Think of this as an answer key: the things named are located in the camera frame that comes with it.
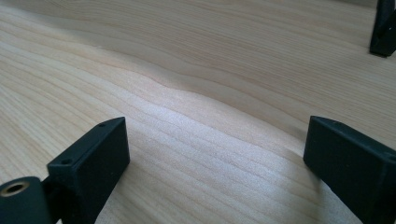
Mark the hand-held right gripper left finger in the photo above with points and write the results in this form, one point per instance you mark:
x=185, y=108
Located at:
x=90, y=165

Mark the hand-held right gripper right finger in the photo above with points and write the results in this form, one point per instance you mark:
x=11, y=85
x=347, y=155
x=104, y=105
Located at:
x=355, y=165

